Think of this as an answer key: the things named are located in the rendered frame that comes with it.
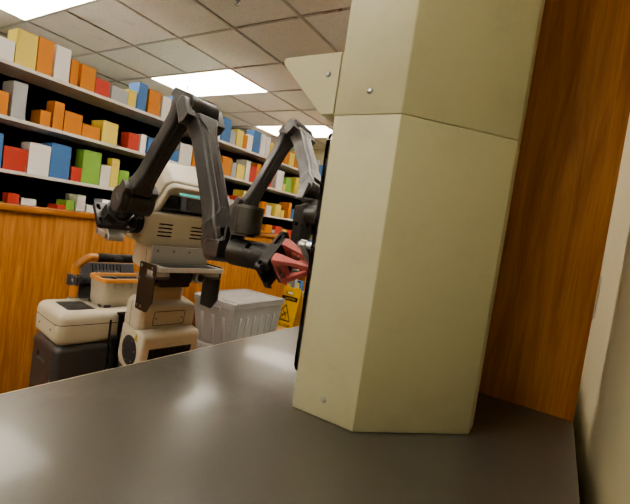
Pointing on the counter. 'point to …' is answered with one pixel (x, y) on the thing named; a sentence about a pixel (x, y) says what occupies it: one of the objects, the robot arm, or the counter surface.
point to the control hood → (319, 79)
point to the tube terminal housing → (415, 212)
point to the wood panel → (562, 201)
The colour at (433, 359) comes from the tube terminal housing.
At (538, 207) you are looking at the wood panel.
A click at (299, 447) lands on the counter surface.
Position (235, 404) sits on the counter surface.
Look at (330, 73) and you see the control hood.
